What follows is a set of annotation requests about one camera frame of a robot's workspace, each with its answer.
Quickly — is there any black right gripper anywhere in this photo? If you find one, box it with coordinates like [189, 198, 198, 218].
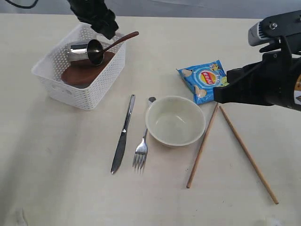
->
[213, 35, 301, 110]

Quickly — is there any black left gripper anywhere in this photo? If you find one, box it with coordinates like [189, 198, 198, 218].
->
[67, 0, 119, 40]

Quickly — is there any brown wooden spoon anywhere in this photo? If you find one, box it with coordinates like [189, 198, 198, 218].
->
[103, 31, 139, 52]

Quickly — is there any brown wooden chopstick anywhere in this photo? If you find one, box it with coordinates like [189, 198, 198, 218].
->
[219, 105, 279, 205]
[186, 103, 219, 189]

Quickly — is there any blue potato chips bag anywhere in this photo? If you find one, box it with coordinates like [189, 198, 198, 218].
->
[177, 60, 229, 105]

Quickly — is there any white ceramic bowl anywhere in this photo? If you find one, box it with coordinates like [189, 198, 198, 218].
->
[145, 96, 206, 147]

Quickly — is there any silver table knife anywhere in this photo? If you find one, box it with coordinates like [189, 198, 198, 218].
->
[111, 94, 135, 174]

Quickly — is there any silver metal fork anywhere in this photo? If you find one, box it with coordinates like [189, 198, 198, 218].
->
[132, 127, 148, 171]

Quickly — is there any black metal cup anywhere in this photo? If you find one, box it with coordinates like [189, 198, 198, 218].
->
[65, 39, 103, 66]

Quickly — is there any brown wooden plate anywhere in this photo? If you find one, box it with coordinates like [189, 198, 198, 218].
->
[61, 52, 115, 89]

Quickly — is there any white woven plastic basket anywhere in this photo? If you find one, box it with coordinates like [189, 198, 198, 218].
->
[32, 23, 126, 111]

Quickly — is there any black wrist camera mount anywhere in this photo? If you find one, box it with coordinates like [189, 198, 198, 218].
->
[248, 10, 301, 55]

